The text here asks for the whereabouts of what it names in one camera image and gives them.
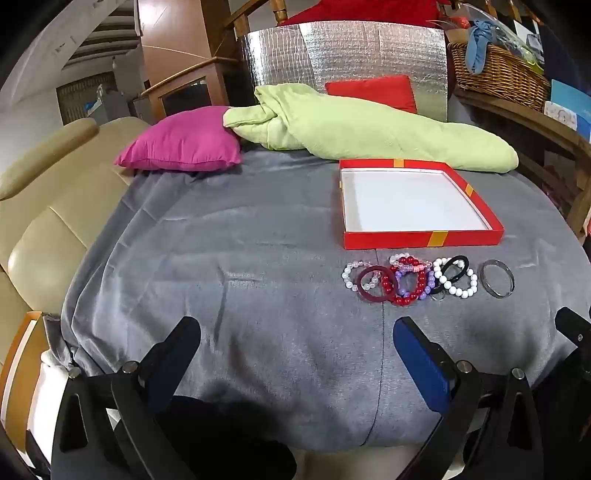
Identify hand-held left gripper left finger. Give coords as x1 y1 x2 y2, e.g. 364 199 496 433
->
51 316 204 480

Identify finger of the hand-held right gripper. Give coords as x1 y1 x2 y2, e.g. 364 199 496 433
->
555 306 591 352

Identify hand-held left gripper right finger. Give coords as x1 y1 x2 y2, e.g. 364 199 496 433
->
392 316 546 480

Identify red bead bracelet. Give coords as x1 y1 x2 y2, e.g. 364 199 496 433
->
382 263 429 306

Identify dark red bangle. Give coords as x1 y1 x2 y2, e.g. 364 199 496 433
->
358 265 399 304

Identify purple bead bracelet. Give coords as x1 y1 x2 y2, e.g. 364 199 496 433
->
394 268 437 299

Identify pink clear bead bracelet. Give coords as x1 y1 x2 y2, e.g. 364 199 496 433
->
389 252 426 274

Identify silver metal bangle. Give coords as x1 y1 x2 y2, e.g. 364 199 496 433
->
480 259 515 299

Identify black hair tie with ring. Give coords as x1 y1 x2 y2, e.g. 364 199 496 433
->
431 255 470 302

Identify clear white bead bracelet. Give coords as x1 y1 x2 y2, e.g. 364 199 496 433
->
342 261 386 291

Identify red shallow cardboard box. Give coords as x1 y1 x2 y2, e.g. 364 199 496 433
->
339 158 505 250

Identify grey blanket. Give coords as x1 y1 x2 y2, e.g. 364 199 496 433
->
60 148 591 455

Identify orange cardboard box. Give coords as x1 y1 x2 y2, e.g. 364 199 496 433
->
0 311 51 439

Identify wooden shelf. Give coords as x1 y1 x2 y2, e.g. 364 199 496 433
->
455 88 591 241

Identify beige leather sofa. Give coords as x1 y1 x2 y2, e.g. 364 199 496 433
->
0 116 153 374

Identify blue and white cards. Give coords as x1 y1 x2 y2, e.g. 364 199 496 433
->
544 79 591 141

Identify magenta pillow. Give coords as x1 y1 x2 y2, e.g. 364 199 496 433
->
114 106 243 172

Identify light green duvet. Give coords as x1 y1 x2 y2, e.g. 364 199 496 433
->
223 84 519 174

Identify wicker basket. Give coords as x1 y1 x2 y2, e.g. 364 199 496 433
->
448 41 551 112

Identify red pillow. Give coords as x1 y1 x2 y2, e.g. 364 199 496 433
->
325 75 419 114

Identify wooden cabinet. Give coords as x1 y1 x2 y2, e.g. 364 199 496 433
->
141 58 238 123

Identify blue cloth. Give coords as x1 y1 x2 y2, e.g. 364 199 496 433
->
464 22 500 75

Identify silver foil insulation panel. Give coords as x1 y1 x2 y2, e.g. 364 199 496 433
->
238 21 448 123

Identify large red cushion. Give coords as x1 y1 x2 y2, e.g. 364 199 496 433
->
279 0 446 28

